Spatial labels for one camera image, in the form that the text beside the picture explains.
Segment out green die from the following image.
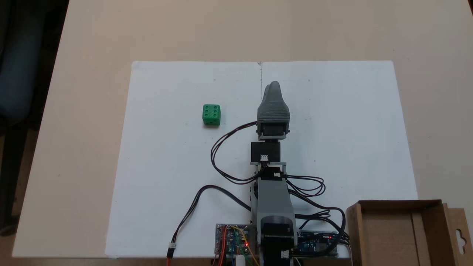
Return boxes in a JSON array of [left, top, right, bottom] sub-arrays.
[[202, 104, 221, 127]]

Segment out white paper sheet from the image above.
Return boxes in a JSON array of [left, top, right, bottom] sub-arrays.
[[105, 60, 419, 259]]

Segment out blue circuit board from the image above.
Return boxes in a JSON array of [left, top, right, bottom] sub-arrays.
[[296, 231, 338, 257]]

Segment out brown cardboard box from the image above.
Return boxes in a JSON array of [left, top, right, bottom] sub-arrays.
[[346, 199, 473, 266]]

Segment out black gripper motor wires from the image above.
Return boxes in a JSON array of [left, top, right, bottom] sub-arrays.
[[211, 121, 266, 184]]

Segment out black arm motor wires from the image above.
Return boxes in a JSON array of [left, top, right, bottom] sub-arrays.
[[285, 174, 350, 256]]

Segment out black and orange power cable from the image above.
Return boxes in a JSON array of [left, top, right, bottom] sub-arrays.
[[165, 185, 252, 266]]

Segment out circuit board with coloured wires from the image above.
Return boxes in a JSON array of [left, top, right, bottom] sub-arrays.
[[215, 224, 256, 256]]

